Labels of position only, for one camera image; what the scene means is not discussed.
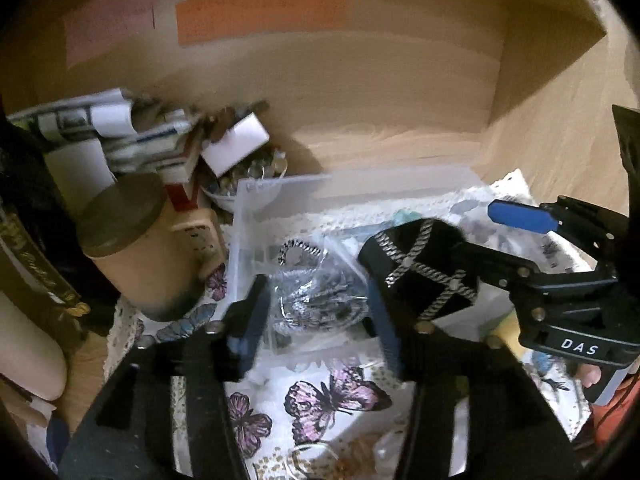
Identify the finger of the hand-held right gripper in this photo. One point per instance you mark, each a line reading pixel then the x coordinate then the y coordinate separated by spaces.
pixel 522 218
pixel 492 262

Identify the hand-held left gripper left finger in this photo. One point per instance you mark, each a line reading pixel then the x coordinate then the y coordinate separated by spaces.
pixel 248 321

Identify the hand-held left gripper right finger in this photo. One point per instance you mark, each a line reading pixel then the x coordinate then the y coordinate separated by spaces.
pixel 386 332

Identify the clear plastic storage box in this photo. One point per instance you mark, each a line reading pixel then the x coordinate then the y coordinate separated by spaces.
pixel 300 200

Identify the yellow soft object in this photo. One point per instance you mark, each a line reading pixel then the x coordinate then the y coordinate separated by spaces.
pixel 506 331

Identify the person's right hand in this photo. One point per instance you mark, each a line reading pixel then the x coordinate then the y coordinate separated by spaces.
pixel 588 376

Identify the clear bag of black accessories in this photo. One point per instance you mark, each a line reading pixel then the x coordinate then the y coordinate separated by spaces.
pixel 312 290

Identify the butterfly print lace cloth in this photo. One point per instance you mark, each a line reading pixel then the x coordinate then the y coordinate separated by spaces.
pixel 325 400

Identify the small beige printed bottle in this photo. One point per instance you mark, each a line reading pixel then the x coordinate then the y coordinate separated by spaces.
pixel 200 240

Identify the beige canister with brown lid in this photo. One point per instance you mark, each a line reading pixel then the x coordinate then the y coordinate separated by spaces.
pixel 137 260

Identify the white bowl of small trinkets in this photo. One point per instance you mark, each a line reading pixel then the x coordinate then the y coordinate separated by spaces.
pixel 245 180

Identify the red and white small box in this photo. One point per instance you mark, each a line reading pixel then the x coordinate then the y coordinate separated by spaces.
pixel 181 192

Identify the white card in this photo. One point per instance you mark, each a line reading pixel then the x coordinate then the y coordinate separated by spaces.
pixel 235 144

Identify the beige rounded object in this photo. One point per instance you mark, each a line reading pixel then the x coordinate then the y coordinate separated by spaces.
pixel 27 345

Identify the black box with gold print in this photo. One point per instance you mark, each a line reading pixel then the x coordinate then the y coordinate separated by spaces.
pixel 37 250

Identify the stack of printed papers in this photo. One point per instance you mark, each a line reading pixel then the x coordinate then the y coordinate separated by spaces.
pixel 95 132

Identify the orange paper note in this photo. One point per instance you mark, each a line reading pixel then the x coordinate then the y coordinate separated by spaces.
pixel 260 15

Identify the pink paper note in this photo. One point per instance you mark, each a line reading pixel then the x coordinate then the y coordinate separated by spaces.
pixel 107 22

